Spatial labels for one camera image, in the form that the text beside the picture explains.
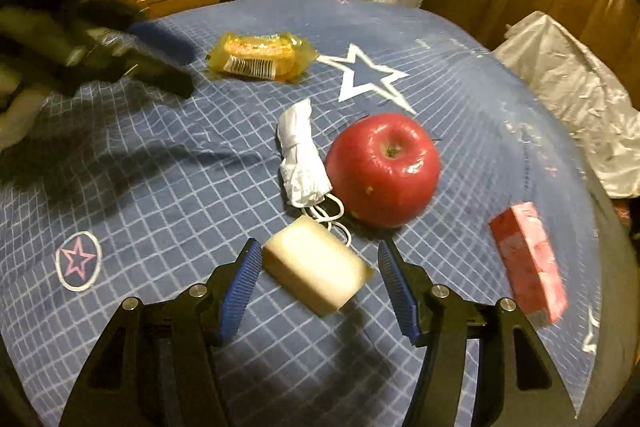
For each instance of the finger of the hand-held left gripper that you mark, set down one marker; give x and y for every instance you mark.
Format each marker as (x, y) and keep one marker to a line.
(130, 67)
(160, 42)

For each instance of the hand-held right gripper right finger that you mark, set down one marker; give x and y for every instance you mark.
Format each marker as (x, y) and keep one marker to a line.
(400, 292)

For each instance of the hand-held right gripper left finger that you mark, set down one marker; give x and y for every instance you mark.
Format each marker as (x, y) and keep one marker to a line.
(242, 287)

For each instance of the beige sponge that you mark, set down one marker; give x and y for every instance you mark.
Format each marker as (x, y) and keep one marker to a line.
(315, 264)

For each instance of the person's left forearm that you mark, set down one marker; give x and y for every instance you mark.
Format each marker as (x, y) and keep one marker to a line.
(15, 112)

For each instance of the yellow snack packet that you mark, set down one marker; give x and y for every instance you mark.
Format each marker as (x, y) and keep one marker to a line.
(260, 57)

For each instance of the blue star-print bed sheet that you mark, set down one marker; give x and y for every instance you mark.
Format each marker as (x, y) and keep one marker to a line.
(150, 182)

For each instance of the red apple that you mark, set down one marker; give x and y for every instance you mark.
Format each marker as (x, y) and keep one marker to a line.
(382, 172)

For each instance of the pink box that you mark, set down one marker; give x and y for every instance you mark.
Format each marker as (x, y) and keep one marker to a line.
(530, 257)

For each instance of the white rolled face mask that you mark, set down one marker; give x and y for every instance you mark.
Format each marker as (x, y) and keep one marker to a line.
(300, 157)

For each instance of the white cloth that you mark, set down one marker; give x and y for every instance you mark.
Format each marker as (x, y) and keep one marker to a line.
(575, 82)

